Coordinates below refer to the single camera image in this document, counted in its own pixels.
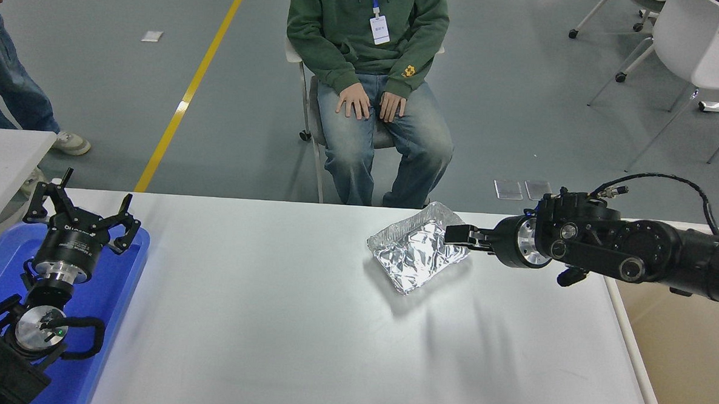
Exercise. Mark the large pale plastic bin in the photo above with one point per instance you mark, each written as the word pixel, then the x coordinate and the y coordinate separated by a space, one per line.
pixel 680 362

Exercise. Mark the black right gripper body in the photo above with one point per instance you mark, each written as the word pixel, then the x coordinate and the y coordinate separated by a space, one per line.
pixel 508 242

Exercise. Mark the blue plastic tray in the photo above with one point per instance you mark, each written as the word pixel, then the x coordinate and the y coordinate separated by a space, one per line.
pixel 119 288

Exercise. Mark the white name badge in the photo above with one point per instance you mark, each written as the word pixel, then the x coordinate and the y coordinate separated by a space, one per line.
pixel 380 30

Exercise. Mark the white shell chair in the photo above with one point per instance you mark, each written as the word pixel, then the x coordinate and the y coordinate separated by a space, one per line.
pixel 682 34

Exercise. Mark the grey chair with castors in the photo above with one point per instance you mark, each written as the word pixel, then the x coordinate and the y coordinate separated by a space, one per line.
pixel 317 118

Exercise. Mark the silver foil tray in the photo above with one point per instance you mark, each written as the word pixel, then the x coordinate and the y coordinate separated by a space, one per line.
pixel 411 259

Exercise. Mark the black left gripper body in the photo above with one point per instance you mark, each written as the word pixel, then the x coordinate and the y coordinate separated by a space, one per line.
pixel 72 247

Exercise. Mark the person's right hand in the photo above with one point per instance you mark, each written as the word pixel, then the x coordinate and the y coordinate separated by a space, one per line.
pixel 355 101

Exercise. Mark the person's left hand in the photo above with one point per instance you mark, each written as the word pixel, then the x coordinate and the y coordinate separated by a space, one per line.
pixel 393 106

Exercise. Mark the clear floor plate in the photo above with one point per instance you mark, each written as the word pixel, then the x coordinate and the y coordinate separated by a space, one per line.
pixel 536 189
pixel 508 190

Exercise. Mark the person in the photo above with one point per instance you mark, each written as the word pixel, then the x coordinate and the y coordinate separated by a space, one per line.
pixel 366 50
pixel 7 71

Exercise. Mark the white side table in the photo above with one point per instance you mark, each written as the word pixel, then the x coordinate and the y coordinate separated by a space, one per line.
pixel 3 162

